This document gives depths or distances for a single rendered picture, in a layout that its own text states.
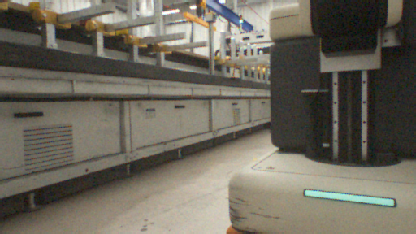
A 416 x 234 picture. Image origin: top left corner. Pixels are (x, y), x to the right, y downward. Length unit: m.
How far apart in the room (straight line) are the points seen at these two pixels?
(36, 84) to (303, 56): 1.00
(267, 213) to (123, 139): 1.30
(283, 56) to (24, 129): 1.15
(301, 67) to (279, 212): 0.51
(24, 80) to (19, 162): 0.42
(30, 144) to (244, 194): 1.06
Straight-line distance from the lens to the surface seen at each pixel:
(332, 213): 0.76
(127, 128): 1.90
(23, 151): 1.54
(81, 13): 1.25
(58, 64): 1.30
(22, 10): 1.49
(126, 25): 1.43
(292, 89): 1.06
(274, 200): 0.78
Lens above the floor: 0.48
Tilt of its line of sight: 3 degrees down
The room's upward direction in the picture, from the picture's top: 2 degrees counter-clockwise
